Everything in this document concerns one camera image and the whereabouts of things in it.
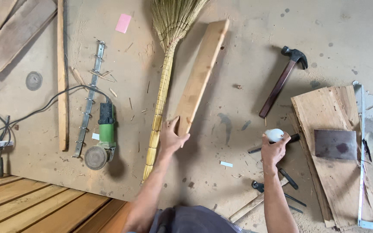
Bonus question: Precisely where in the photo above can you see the metal hook rail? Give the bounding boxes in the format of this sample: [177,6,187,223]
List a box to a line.
[72,39,106,159]

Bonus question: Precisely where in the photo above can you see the black-handled chisel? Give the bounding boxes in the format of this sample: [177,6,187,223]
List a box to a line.
[248,133,300,154]

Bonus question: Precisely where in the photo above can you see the thin wooden strip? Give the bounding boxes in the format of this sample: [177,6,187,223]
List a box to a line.
[57,0,69,151]

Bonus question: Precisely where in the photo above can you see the dark rectangular metal plate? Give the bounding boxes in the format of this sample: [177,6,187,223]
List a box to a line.
[314,129,358,161]

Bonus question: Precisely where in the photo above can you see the black-handled pliers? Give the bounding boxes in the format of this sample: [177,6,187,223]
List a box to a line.
[251,180,307,214]

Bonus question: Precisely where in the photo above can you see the small dark knife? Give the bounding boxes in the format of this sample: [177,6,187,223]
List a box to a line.
[362,132,373,163]

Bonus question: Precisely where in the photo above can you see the person's left hand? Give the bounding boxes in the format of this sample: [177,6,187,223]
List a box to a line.
[160,116,191,155]

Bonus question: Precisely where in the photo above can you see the green angle grinder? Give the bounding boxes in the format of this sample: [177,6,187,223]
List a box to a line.
[84,102,117,171]

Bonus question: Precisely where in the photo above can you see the claw hammer with dark handle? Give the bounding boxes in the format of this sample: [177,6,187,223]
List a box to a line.
[259,46,309,119]

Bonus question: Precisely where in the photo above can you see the pink card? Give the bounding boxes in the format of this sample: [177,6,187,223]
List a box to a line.
[115,13,132,34]

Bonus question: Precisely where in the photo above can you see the black power cable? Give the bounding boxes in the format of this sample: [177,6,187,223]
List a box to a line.
[0,84,111,144]

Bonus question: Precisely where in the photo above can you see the straw broom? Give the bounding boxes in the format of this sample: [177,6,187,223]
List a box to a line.
[141,0,210,186]

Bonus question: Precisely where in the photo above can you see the stack of plywood sheets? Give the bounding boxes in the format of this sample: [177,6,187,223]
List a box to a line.
[288,85,363,230]

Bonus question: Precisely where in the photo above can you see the person's right hand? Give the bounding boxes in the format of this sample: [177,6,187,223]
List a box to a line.
[261,133,291,167]

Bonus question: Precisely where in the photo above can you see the small wooden stick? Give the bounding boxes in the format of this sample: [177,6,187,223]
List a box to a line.
[228,177,289,223]

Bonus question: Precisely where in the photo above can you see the short black tool handle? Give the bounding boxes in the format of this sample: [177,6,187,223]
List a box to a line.
[278,167,299,190]

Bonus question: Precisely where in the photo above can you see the slatted wooden platform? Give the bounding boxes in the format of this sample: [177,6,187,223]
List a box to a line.
[0,168,133,233]

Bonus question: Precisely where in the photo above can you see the stack of weathered wooden boards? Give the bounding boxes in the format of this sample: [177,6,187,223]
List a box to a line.
[0,0,58,77]

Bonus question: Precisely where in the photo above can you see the grey round disc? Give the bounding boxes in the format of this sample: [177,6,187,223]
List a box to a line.
[25,71,43,91]

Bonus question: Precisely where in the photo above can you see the small white bottle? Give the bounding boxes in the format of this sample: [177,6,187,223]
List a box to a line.
[264,128,285,143]

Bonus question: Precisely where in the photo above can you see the metal framing square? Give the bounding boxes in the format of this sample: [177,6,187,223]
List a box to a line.
[352,80,373,232]

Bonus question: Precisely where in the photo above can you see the light wooden plank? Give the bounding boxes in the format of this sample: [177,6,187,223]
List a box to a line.
[173,19,230,138]

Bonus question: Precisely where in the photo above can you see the person's grey shorts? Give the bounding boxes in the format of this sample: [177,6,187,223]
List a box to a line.
[148,205,243,233]

